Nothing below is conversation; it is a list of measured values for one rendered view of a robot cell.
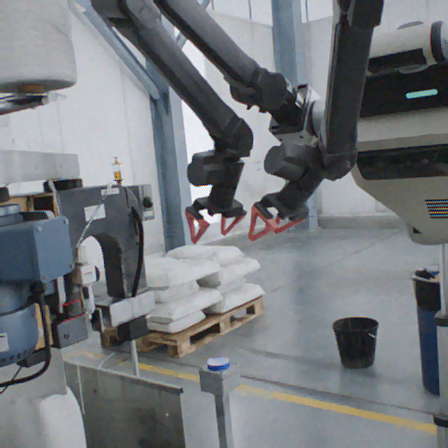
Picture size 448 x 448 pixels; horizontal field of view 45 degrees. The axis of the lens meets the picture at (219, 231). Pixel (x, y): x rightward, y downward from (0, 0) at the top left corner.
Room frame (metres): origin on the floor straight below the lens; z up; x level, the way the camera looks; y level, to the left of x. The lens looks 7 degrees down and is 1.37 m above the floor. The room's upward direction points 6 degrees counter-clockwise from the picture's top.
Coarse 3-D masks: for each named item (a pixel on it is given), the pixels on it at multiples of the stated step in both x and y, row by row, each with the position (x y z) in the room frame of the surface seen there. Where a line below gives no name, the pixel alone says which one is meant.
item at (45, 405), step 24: (24, 384) 1.40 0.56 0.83; (48, 384) 1.34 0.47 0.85; (0, 408) 1.37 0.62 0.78; (24, 408) 1.33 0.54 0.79; (48, 408) 1.32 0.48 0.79; (72, 408) 1.37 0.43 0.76; (0, 432) 1.37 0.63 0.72; (24, 432) 1.32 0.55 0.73; (48, 432) 1.30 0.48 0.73; (72, 432) 1.36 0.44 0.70
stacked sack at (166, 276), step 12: (168, 264) 4.18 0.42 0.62; (180, 264) 4.09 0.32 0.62; (192, 264) 4.14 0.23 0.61; (204, 264) 4.11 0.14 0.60; (216, 264) 4.20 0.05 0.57; (156, 276) 3.86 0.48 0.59; (168, 276) 3.80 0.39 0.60; (180, 276) 3.86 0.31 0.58; (192, 276) 3.96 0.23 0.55; (204, 276) 4.09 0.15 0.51; (156, 288) 3.85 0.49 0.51; (168, 288) 3.78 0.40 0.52
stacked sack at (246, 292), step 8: (240, 288) 4.59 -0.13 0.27; (248, 288) 4.60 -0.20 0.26; (256, 288) 4.64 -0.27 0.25; (224, 296) 4.39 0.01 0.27; (232, 296) 4.39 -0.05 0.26; (240, 296) 4.44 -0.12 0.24; (248, 296) 4.52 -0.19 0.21; (256, 296) 4.62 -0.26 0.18; (216, 304) 4.30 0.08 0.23; (224, 304) 4.28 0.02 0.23; (232, 304) 4.34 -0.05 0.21; (240, 304) 4.43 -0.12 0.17; (208, 312) 4.34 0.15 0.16; (216, 312) 4.28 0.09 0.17
